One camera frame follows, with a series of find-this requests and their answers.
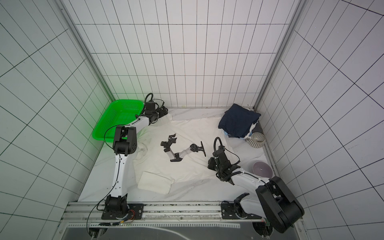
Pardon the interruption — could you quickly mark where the green plastic basket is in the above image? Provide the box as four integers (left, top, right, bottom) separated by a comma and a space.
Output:
92, 100, 144, 143

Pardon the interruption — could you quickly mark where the white t shirt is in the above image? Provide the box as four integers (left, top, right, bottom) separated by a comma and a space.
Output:
133, 116, 263, 195

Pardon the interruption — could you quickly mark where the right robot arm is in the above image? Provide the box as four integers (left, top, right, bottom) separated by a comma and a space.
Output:
208, 146, 305, 235

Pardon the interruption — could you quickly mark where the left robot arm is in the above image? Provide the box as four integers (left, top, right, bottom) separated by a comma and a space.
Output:
105, 99, 168, 219

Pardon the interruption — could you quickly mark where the grey round dish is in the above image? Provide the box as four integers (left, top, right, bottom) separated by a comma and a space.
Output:
253, 161, 274, 179

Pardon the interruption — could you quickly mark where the folded light blue shirt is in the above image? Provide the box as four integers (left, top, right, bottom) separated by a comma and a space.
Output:
246, 123, 260, 137

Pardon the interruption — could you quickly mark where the ribbed white cup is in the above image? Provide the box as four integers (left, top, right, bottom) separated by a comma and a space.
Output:
245, 132, 266, 149

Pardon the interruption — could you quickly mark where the folded navy t shirt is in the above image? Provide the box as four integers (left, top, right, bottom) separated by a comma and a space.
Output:
218, 104, 261, 138

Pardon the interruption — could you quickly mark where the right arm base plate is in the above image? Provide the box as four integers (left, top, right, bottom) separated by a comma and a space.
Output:
220, 201, 262, 220

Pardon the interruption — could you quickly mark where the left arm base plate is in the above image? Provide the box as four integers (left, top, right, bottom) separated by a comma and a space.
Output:
101, 203, 145, 221

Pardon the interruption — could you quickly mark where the aluminium mounting rail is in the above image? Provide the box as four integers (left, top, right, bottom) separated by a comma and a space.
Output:
62, 202, 255, 231

